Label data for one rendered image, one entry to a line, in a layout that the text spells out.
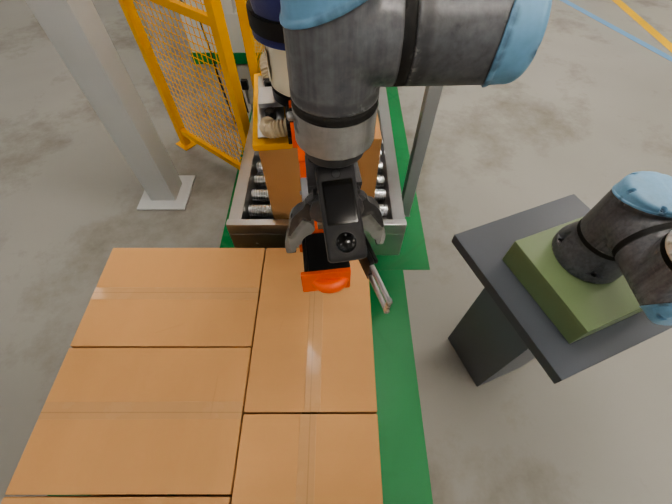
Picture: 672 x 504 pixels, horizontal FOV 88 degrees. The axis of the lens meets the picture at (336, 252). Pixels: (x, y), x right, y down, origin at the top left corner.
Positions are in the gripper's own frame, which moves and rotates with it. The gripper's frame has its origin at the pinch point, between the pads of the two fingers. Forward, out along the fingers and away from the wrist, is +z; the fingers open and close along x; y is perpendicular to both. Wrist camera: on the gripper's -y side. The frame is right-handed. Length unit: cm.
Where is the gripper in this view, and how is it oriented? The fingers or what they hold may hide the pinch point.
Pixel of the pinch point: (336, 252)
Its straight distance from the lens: 55.6
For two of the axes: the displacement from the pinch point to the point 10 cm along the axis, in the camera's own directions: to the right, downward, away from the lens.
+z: 0.0, 5.7, 8.2
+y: -1.2, -8.2, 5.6
